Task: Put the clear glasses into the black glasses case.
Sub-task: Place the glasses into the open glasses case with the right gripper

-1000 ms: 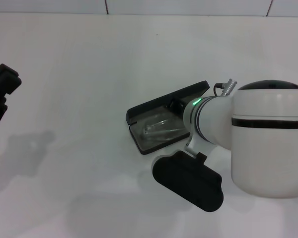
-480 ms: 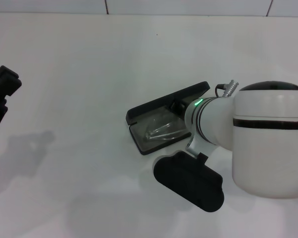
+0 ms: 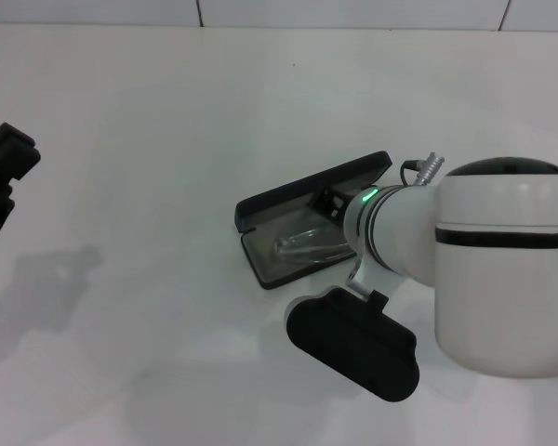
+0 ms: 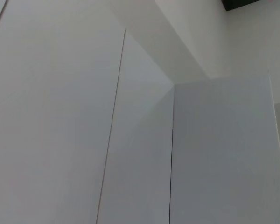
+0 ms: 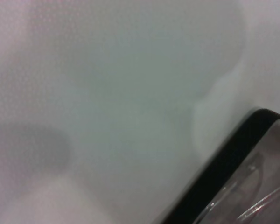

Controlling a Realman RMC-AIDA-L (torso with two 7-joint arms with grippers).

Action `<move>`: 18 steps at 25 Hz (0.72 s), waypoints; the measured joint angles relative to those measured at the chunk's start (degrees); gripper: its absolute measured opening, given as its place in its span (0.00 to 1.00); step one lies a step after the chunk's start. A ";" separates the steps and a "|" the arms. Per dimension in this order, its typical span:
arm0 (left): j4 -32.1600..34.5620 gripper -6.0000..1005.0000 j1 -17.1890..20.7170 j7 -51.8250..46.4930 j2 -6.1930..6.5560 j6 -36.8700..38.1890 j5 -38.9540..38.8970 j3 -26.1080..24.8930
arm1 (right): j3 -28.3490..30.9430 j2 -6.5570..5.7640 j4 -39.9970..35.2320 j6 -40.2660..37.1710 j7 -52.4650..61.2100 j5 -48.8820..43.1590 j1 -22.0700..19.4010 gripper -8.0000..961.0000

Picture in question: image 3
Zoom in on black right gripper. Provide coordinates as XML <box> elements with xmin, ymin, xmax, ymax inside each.
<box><xmin>308</xmin><ymin>184</ymin><xmax>363</xmax><ymax>220</ymax></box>

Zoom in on black glasses case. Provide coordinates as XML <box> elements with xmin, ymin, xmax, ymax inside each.
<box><xmin>233</xmin><ymin>149</ymin><xmax>394</xmax><ymax>292</ymax></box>

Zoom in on clear transparent glasses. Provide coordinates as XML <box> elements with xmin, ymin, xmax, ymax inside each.
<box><xmin>271</xmin><ymin>226</ymin><xmax>360</xmax><ymax>267</ymax></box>

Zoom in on right silver connector plug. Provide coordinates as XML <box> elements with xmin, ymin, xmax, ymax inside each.
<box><xmin>412</xmin><ymin>151</ymin><xmax>448</xmax><ymax>188</ymax></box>

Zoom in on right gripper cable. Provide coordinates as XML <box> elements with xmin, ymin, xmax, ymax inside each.
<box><xmin>399</xmin><ymin>159</ymin><xmax>420</xmax><ymax>186</ymax></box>

